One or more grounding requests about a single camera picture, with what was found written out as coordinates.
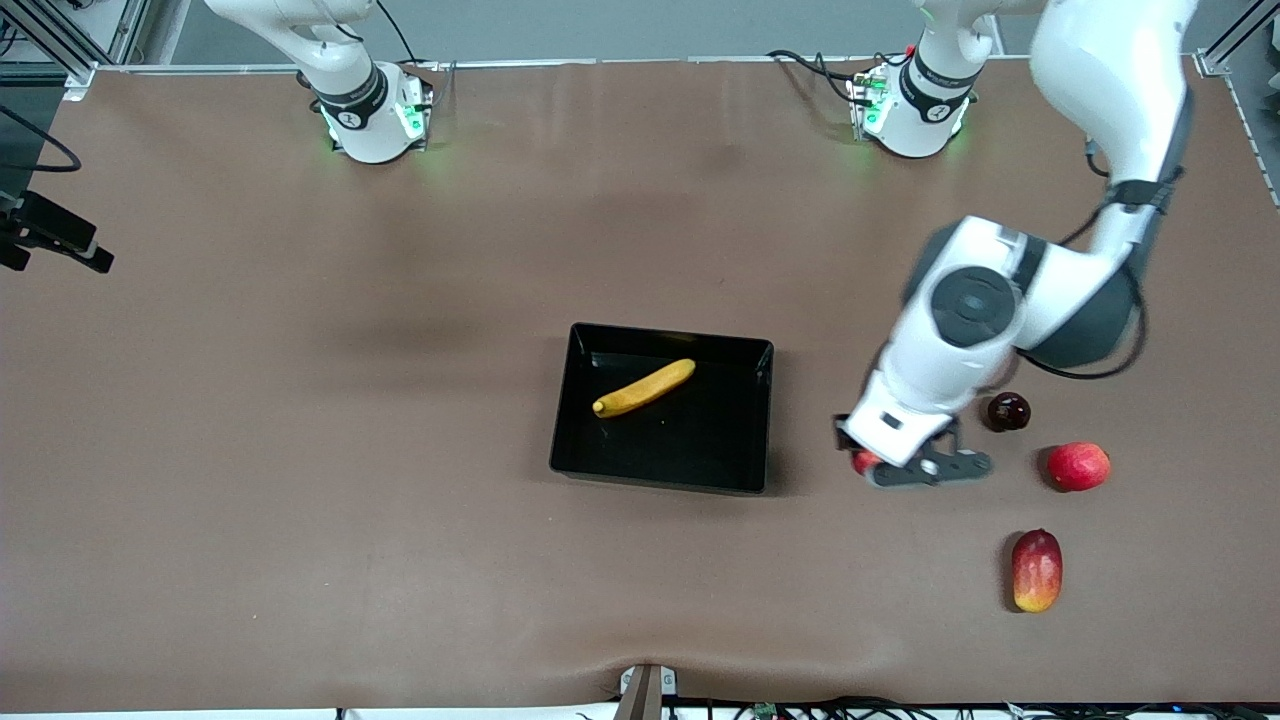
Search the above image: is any black rectangular plastic tray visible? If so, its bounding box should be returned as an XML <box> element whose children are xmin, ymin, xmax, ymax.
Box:
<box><xmin>548</xmin><ymin>321</ymin><xmax>776</xmax><ymax>497</ymax></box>

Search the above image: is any yellow banana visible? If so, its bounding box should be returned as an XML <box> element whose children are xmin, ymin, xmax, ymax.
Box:
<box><xmin>592</xmin><ymin>358</ymin><xmax>697</xmax><ymax>419</ymax></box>

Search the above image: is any dark purple plum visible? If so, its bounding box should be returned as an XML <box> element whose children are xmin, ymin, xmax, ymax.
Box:
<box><xmin>987</xmin><ymin>392</ymin><xmax>1032</xmax><ymax>433</ymax></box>

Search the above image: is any red round peach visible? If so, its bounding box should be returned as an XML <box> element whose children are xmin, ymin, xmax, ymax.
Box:
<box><xmin>1047</xmin><ymin>442</ymin><xmax>1112</xmax><ymax>493</ymax></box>

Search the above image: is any red yellow mango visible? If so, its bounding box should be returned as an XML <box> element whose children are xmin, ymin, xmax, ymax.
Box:
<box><xmin>1011</xmin><ymin>529</ymin><xmax>1064</xmax><ymax>614</ymax></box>

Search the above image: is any brown table mat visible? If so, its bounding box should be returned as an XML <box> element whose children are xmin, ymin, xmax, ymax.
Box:
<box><xmin>0</xmin><ymin>55</ymin><xmax>1280</xmax><ymax>713</ymax></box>

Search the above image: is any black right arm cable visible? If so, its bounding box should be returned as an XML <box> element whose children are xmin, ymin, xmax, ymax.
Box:
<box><xmin>0</xmin><ymin>104</ymin><xmax>83</xmax><ymax>174</ymax></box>

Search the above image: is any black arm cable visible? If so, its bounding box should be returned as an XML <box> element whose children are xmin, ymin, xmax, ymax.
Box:
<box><xmin>1020</xmin><ymin>140</ymin><xmax>1191</xmax><ymax>381</ymax></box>
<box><xmin>0</xmin><ymin>104</ymin><xmax>83</xmax><ymax>174</ymax></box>

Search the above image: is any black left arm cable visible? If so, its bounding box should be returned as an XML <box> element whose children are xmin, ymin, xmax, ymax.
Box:
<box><xmin>1020</xmin><ymin>140</ymin><xmax>1191</xmax><ymax>381</ymax></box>

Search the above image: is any black left base cable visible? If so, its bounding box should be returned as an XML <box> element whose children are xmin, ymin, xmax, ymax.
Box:
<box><xmin>766</xmin><ymin>49</ymin><xmax>873</xmax><ymax>107</ymax></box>

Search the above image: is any black base cable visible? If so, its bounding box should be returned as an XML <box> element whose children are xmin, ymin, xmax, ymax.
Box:
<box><xmin>375</xmin><ymin>0</ymin><xmax>443</xmax><ymax>73</ymax></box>
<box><xmin>766</xmin><ymin>49</ymin><xmax>873</xmax><ymax>107</ymax></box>

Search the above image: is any black right base cable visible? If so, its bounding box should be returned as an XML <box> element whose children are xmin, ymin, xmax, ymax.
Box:
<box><xmin>375</xmin><ymin>0</ymin><xmax>443</xmax><ymax>73</ymax></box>

